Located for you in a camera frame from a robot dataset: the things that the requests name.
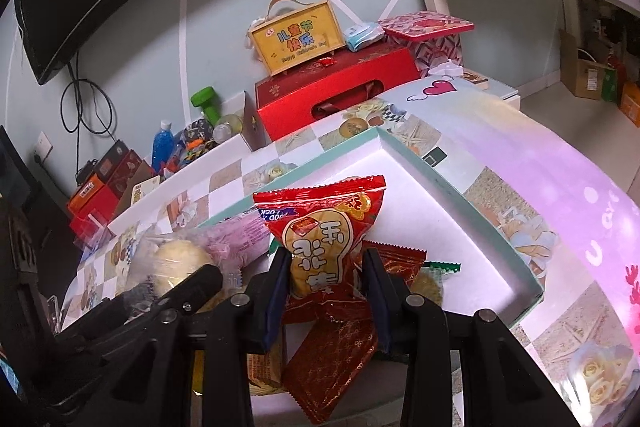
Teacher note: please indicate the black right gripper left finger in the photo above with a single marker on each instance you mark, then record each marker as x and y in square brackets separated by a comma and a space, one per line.
[244, 324]

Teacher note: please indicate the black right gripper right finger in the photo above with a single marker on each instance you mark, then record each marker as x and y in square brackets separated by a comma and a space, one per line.
[416, 327]

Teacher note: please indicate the round biscuit clear green pack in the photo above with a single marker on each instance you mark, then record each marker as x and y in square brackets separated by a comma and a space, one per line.
[429, 281]

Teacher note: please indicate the brown bread packet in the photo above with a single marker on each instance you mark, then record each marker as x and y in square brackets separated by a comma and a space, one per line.
[265, 372]

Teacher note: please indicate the long red foil packet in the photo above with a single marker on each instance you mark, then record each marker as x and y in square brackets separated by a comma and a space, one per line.
[343, 339]

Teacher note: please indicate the pink snack pack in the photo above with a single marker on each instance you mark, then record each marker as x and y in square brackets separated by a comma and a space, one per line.
[237, 241]

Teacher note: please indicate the pale bun clear wrapper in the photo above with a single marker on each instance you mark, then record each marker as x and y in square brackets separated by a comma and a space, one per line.
[160, 263]

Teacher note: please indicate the red yellow snack bag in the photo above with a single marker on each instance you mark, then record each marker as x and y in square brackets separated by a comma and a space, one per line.
[323, 228]

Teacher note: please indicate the white tray teal rim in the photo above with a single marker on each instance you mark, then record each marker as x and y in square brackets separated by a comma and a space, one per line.
[420, 209]

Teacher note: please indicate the clear plastic box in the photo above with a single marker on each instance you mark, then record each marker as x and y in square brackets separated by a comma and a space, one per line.
[91, 231]

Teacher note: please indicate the red box under orange box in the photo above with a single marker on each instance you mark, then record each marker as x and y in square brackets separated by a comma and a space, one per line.
[115, 169]

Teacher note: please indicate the playing card box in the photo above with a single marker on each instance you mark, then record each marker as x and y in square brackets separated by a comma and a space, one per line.
[143, 188]

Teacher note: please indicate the orange flat box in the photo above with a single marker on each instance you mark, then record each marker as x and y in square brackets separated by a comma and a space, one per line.
[84, 193]

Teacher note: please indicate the white cardboard storage box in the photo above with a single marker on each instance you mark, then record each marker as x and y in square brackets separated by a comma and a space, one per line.
[191, 183]

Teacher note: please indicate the colourful toy pile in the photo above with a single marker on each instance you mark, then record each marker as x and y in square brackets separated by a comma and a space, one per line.
[192, 143]

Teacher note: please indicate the blue bead bottle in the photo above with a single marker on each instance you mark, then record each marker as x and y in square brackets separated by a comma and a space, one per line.
[162, 147]

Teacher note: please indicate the green dumbbell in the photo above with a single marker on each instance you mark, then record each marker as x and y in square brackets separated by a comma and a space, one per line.
[207, 101]

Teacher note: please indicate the large red gift box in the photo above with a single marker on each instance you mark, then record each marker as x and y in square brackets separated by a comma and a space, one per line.
[307, 93]

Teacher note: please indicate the red patterned lidded box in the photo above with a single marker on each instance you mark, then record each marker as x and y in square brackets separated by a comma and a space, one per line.
[432, 38]

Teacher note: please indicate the blue tissue pack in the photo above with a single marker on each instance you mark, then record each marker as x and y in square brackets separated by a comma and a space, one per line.
[360, 36]

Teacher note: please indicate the yellow children's day gift box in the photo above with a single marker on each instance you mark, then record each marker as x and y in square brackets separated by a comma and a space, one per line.
[294, 32]

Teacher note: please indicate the brown cardboard box on floor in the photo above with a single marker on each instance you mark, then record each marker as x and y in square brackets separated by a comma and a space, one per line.
[583, 75]

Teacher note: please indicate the white wall socket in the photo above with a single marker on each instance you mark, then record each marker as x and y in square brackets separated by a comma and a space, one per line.
[43, 147]

